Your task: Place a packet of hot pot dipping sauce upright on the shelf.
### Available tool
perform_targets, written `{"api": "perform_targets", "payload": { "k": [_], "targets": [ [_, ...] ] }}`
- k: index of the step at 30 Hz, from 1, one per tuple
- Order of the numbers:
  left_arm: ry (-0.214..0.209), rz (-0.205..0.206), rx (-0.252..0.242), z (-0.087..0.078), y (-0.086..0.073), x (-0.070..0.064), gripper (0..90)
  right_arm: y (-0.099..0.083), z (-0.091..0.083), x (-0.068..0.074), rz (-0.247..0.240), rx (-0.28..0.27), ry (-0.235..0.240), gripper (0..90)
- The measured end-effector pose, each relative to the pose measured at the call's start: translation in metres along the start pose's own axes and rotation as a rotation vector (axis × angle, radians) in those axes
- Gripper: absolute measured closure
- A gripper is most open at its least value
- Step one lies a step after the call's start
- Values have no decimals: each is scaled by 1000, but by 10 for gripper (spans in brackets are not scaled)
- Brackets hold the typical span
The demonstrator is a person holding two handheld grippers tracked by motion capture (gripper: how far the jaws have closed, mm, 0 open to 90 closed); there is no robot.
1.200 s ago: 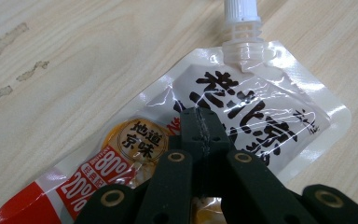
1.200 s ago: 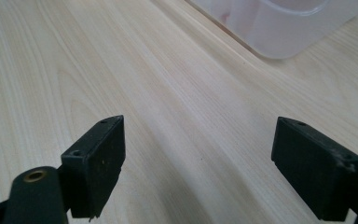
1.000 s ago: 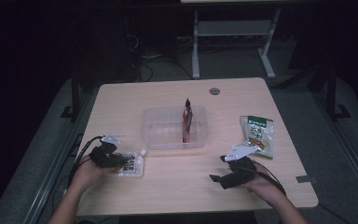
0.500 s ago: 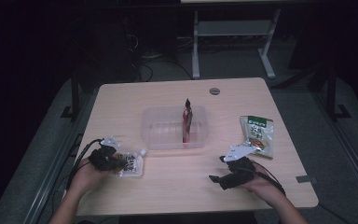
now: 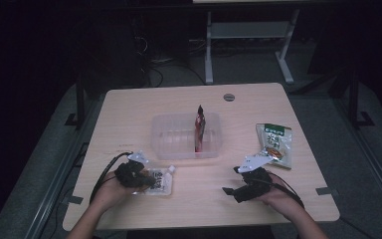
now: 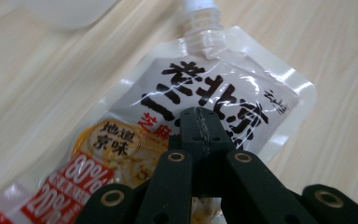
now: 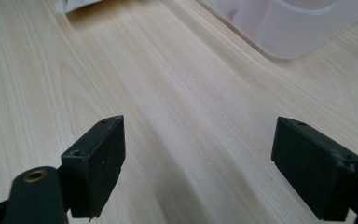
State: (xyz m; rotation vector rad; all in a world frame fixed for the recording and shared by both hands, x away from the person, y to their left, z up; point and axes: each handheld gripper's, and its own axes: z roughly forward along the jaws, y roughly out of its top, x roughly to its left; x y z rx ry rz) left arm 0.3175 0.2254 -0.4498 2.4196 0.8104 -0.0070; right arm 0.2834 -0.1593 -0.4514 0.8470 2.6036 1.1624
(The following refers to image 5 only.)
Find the green snack packet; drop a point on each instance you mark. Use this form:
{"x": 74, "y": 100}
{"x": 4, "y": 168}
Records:
{"x": 277, "y": 142}

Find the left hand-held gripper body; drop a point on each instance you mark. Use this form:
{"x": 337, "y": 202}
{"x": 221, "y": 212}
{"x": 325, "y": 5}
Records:
{"x": 129, "y": 174}

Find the person's left hand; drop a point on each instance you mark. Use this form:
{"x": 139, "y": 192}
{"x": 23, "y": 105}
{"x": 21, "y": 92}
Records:
{"x": 111, "y": 192}

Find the clear plastic container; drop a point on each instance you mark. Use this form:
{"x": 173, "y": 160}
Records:
{"x": 175, "y": 139}

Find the white desk frame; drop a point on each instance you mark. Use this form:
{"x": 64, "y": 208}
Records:
{"x": 248, "y": 30}

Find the grey table grommet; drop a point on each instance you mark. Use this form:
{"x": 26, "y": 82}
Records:
{"x": 229, "y": 97}

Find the red snack packet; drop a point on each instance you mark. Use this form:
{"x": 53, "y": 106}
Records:
{"x": 199, "y": 129}

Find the grey tape strip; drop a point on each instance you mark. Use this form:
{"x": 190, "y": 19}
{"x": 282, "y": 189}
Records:
{"x": 326, "y": 191}
{"x": 73, "y": 199}

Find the person's right hand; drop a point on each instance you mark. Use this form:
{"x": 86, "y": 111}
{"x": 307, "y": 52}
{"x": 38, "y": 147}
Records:
{"x": 280, "y": 199}

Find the black metal stand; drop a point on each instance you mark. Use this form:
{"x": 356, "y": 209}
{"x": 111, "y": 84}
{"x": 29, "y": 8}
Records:
{"x": 79, "y": 106}
{"x": 353, "y": 99}

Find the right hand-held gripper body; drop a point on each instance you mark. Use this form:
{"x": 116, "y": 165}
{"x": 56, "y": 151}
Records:
{"x": 255, "y": 182}

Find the clear spouted pouch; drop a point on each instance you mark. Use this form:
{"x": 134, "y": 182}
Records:
{"x": 160, "y": 182}

